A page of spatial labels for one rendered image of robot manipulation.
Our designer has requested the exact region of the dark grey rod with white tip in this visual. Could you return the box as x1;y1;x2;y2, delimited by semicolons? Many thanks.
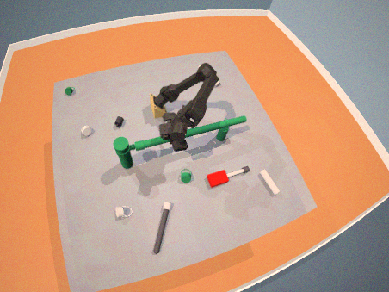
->
154;202;171;254

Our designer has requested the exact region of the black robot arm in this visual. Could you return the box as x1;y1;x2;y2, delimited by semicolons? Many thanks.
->
153;63;219;142

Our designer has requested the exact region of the green cylindrical rail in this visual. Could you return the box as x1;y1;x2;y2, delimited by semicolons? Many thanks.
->
143;116;247;148

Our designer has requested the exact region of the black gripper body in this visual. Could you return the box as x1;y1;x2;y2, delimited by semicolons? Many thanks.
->
162;112;188;152

